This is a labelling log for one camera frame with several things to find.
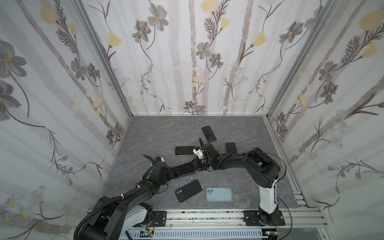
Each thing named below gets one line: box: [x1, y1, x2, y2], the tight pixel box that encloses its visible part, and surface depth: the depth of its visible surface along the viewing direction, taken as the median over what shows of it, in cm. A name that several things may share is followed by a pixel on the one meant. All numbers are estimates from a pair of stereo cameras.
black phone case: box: [175, 179, 203, 203], surface depth 86 cm
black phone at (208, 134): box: [201, 125, 217, 143], surface depth 114 cm
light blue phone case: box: [205, 187, 233, 202], surface depth 84 cm
